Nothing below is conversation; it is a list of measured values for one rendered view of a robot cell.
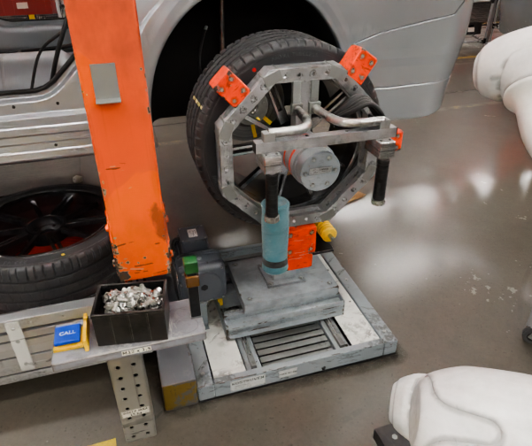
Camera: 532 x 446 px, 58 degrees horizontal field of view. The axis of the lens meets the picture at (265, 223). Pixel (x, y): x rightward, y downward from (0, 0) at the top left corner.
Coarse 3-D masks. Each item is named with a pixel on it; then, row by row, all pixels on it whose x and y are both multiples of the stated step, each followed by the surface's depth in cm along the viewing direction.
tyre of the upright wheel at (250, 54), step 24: (240, 48) 152; (264, 48) 143; (288, 48) 144; (312, 48) 146; (336, 48) 150; (216, 72) 151; (240, 72) 143; (192, 96) 161; (216, 96) 145; (192, 120) 156; (192, 144) 158; (216, 168) 156; (216, 192) 161; (240, 216) 168
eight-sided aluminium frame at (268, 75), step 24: (264, 72) 139; (288, 72) 139; (312, 72) 145; (336, 72) 143; (216, 120) 146; (240, 120) 142; (216, 144) 149; (360, 144) 164; (360, 168) 167; (240, 192) 159; (336, 192) 170; (312, 216) 167
